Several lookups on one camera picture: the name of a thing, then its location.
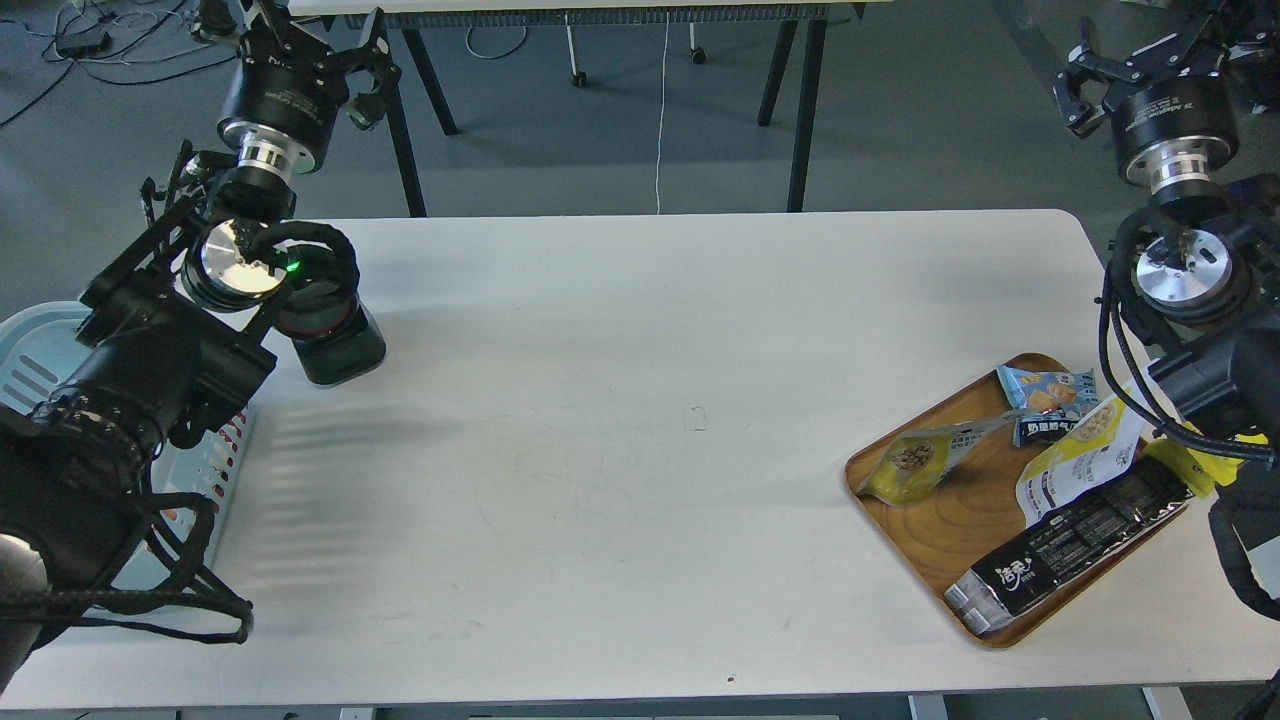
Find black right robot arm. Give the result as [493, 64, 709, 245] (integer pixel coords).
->
[1051, 1, 1279, 619]

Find light blue plastic basket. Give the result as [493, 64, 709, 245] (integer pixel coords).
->
[3, 302, 273, 593]

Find yellow green snack pouch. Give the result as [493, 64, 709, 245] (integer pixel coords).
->
[854, 415, 1012, 509]

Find yellow white snack bag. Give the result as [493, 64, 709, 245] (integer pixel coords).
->
[1014, 396, 1147, 527]

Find long black snack package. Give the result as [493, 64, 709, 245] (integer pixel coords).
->
[943, 457, 1193, 635]

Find blue snack packet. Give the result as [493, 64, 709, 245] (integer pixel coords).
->
[996, 365, 1100, 448]

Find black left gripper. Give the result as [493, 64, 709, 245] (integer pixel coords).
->
[192, 1, 401, 174]

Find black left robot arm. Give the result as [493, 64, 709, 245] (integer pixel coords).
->
[1, 1, 401, 682]

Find white hanging cable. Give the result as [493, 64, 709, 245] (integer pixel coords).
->
[655, 20, 671, 215]

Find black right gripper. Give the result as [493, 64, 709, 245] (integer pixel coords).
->
[1052, 1, 1279, 191]

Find black legged background table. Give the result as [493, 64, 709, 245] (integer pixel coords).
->
[285, 0, 867, 218]

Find black floor cables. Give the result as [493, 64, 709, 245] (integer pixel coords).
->
[0, 0, 241, 129]

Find yellow cartoon snack packet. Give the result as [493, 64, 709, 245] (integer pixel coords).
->
[1143, 437, 1244, 498]

